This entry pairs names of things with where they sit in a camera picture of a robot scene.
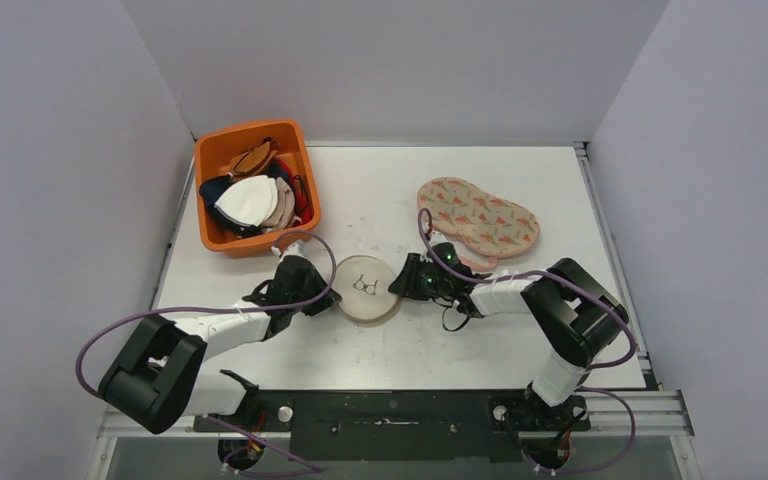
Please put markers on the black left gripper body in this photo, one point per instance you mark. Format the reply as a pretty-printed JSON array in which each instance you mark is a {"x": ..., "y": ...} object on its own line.
[{"x": 313, "y": 289}]

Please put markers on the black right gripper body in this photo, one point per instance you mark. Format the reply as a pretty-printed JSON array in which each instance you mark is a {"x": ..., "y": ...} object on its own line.
[{"x": 404, "y": 282}]

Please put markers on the white mesh laundry bag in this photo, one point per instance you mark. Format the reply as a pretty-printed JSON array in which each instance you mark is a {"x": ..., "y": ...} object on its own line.
[{"x": 362, "y": 281}]

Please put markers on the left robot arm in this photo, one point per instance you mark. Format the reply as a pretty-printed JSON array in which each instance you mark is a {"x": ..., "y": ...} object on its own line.
[{"x": 157, "y": 376}]

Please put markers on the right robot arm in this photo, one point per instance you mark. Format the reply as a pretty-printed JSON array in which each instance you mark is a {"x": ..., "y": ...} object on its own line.
[{"x": 586, "y": 327}]

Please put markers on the beige bra in bin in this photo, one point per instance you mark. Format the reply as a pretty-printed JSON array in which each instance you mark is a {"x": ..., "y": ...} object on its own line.
[{"x": 283, "y": 215}]

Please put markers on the carrot print bra case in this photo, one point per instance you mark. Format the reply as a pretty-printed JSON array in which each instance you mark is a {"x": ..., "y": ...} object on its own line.
[{"x": 491, "y": 228}]

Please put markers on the red garment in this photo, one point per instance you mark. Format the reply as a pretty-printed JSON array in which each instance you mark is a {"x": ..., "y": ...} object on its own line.
[{"x": 284, "y": 166}]

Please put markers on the orange plastic bin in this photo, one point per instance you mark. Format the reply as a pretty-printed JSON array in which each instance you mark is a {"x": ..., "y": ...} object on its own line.
[{"x": 212, "y": 157}]

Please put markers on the navy blue garment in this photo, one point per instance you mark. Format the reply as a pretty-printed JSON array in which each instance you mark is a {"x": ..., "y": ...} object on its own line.
[{"x": 212, "y": 189}]

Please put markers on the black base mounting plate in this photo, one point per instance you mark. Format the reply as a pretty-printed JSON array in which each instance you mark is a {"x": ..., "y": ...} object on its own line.
[{"x": 405, "y": 425}]

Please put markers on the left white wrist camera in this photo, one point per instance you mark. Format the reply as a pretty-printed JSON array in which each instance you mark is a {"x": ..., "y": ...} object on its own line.
[{"x": 295, "y": 249}]

